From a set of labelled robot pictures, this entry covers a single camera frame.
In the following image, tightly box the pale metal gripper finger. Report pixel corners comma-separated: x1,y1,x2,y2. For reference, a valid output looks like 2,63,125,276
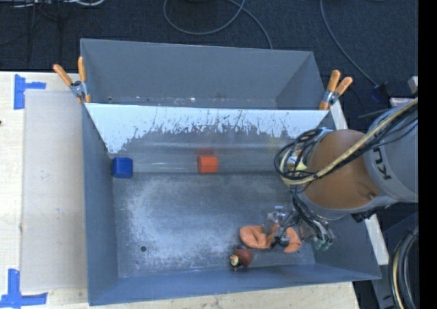
262,216,279,235
272,227,292,250

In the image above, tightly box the orange soft toy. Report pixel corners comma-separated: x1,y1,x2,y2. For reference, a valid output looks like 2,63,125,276
238,223,303,254

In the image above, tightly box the red-brown toy figure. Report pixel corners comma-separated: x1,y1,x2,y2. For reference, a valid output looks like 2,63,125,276
229,245,255,272

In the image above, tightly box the grey metal bin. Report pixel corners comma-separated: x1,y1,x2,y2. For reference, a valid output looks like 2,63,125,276
79,38,382,307

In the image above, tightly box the orange block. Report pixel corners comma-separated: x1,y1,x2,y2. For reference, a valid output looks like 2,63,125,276
197,155,220,175

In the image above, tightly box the blue block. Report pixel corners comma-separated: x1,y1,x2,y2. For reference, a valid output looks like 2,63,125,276
111,156,135,179

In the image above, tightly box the pale wood flat board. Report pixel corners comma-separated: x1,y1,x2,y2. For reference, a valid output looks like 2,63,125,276
19,89,90,293

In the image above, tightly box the black cylinder on white bracket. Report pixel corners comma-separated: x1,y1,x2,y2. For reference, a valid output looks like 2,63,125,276
350,209,377,224

